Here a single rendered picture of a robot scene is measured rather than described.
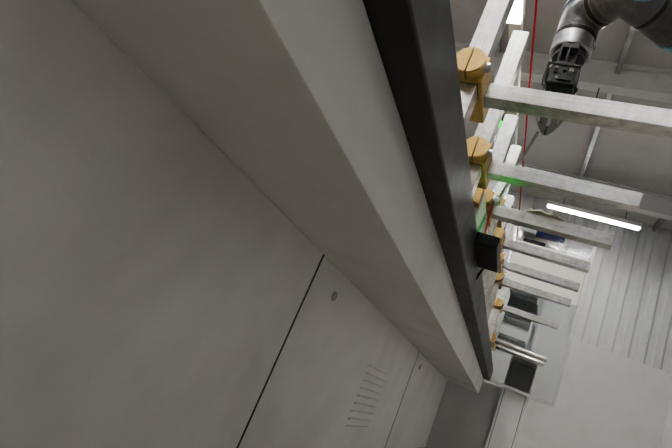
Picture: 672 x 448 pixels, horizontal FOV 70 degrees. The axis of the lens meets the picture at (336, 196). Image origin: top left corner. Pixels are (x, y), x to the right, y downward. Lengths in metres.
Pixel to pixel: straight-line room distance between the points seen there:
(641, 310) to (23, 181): 10.29
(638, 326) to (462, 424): 7.15
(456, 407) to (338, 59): 3.29
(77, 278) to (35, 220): 0.08
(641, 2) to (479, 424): 2.84
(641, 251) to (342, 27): 10.50
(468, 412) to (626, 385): 6.76
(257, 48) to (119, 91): 0.18
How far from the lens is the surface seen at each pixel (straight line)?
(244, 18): 0.33
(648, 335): 10.35
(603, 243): 1.26
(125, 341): 0.60
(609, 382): 10.08
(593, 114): 0.82
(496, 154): 1.30
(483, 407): 3.56
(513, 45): 1.17
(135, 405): 0.66
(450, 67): 0.55
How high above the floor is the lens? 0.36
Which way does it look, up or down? 17 degrees up
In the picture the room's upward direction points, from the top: 25 degrees clockwise
